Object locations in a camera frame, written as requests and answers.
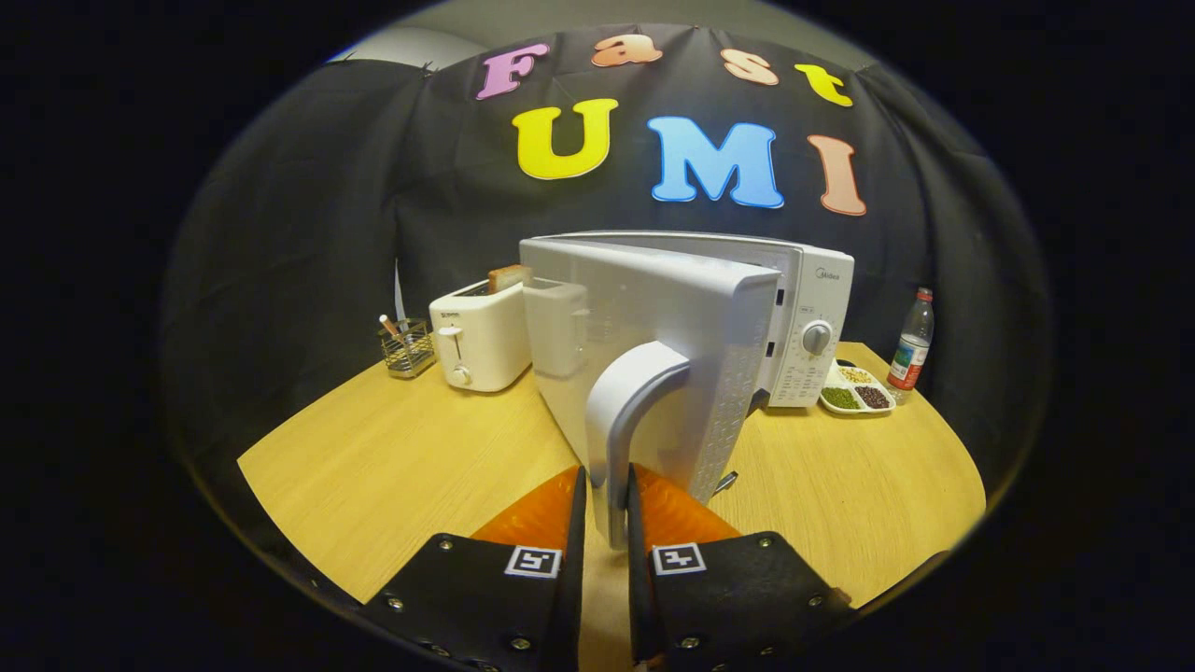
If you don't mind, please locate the white toaster oven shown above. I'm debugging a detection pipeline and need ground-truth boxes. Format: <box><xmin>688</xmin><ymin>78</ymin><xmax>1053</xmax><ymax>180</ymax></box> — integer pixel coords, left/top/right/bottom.
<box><xmin>519</xmin><ymin>231</ymin><xmax>855</xmax><ymax>552</ymax></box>

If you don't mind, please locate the white bread toaster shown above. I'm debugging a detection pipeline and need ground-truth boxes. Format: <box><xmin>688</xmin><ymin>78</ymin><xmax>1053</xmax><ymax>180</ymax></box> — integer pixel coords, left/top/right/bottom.
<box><xmin>429</xmin><ymin>275</ymin><xmax>533</xmax><ymax>393</ymax></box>

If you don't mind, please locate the black backdrop cloth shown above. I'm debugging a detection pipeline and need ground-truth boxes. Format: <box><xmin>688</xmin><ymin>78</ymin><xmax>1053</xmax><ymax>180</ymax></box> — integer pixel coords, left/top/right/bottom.
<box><xmin>159</xmin><ymin>23</ymin><xmax>1051</xmax><ymax>486</ymax></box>

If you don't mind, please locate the white divided dish with beans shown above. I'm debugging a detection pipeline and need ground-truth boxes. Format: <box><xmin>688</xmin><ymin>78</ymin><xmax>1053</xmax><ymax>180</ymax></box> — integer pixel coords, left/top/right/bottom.
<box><xmin>819</xmin><ymin>359</ymin><xmax>897</xmax><ymax>415</ymax></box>

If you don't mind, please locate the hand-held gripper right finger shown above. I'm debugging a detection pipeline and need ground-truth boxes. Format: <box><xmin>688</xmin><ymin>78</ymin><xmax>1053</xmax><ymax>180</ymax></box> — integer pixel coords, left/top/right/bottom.
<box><xmin>626</xmin><ymin>464</ymin><xmax>855</xmax><ymax>668</ymax></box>

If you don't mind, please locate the wire mesh holder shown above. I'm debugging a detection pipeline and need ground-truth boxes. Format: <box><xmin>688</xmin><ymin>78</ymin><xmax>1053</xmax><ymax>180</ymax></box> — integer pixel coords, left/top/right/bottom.
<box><xmin>379</xmin><ymin>315</ymin><xmax>437</xmax><ymax>379</ymax></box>

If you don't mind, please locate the clear plastic water bottle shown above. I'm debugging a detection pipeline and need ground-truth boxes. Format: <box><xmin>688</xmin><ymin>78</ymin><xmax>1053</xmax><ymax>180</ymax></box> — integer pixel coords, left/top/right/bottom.
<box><xmin>886</xmin><ymin>287</ymin><xmax>935</xmax><ymax>393</ymax></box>

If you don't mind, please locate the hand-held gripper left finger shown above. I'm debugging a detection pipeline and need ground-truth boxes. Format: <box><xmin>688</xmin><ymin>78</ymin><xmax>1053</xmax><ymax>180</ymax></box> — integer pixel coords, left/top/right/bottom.
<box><xmin>359</xmin><ymin>465</ymin><xmax>589</xmax><ymax>672</ymax></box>

